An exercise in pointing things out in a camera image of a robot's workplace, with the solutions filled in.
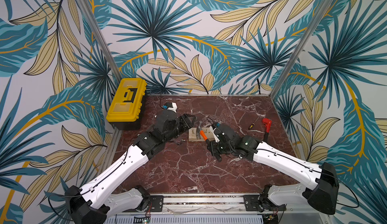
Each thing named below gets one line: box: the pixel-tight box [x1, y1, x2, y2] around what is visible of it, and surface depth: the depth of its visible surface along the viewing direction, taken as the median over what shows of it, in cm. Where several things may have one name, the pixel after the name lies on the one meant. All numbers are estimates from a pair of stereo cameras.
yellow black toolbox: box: [106, 77, 148, 131], surface depth 93 cm
